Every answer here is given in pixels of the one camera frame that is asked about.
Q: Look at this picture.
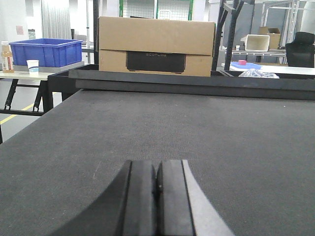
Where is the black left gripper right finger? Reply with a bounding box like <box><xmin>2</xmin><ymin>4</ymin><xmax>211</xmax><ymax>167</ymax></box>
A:
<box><xmin>157</xmin><ymin>160</ymin><xmax>234</xmax><ymax>236</ymax></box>

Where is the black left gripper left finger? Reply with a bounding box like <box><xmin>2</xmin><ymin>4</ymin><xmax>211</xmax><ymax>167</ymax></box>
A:
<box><xmin>51</xmin><ymin>160</ymin><xmax>157</xmax><ymax>236</ymax></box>

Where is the black conveyor belt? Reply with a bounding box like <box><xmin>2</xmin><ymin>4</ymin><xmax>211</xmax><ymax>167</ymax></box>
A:
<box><xmin>0</xmin><ymin>90</ymin><xmax>315</xmax><ymax>236</ymax></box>

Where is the pink block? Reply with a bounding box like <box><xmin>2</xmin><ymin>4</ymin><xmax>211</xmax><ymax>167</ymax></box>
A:
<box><xmin>238</xmin><ymin>59</ymin><xmax>247</xmax><ymax>65</ymax></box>

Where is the white plastic bin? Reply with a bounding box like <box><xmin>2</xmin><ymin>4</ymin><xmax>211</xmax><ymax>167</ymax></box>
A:
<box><xmin>241</xmin><ymin>34</ymin><xmax>270</xmax><ymax>52</ymax></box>

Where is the white folding side table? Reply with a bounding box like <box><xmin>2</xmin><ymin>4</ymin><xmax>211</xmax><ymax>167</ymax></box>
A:
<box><xmin>0</xmin><ymin>61</ymin><xmax>86</xmax><ymax>145</ymax></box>

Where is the crumpled clear plastic bag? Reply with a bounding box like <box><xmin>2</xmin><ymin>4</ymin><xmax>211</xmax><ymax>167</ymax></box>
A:
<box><xmin>239</xmin><ymin>69</ymin><xmax>279</xmax><ymax>79</ymax></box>

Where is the light blue tray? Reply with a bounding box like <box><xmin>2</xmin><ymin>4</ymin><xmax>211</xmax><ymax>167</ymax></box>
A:
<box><xmin>230</xmin><ymin>62</ymin><xmax>261</xmax><ymax>70</ymax></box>

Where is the large cardboard box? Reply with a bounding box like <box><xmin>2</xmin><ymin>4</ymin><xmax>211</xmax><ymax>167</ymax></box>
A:
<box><xmin>98</xmin><ymin>16</ymin><xmax>216</xmax><ymax>77</ymax></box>

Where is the white paper cup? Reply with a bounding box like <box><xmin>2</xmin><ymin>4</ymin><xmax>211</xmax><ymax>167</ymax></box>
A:
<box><xmin>27</xmin><ymin>59</ymin><xmax>39</xmax><ymax>75</ymax></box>

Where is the blue plastic crate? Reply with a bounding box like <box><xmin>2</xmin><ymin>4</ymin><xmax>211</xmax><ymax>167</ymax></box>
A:
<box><xmin>9</xmin><ymin>38</ymin><xmax>82</xmax><ymax>67</ymax></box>

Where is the amber drink bottle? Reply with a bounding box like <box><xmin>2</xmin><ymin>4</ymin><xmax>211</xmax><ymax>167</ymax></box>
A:
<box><xmin>1</xmin><ymin>41</ymin><xmax>14</xmax><ymax>73</ymax></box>

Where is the black office chair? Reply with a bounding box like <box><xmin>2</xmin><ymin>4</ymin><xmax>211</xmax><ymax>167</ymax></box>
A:
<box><xmin>285</xmin><ymin>31</ymin><xmax>315</xmax><ymax>68</ymax></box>

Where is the small open cardboard box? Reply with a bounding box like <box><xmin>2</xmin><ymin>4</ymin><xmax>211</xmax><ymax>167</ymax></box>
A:
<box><xmin>258</xmin><ymin>27</ymin><xmax>281</xmax><ymax>49</ymax></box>

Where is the black metal frame post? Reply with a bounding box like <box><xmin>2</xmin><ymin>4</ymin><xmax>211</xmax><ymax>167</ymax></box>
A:
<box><xmin>212</xmin><ymin>0</ymin><xmax>255</xmax><ymax>72</ymax></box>

